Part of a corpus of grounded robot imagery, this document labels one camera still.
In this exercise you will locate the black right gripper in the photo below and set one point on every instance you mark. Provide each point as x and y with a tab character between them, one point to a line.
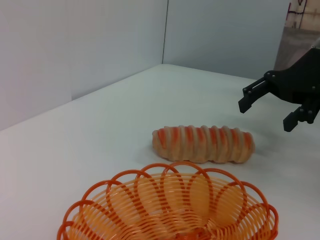
297	80

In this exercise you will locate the orange striped bread roll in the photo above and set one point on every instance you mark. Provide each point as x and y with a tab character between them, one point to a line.
200	147

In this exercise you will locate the orange woven plastic basket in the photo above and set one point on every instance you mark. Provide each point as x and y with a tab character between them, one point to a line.
150	200

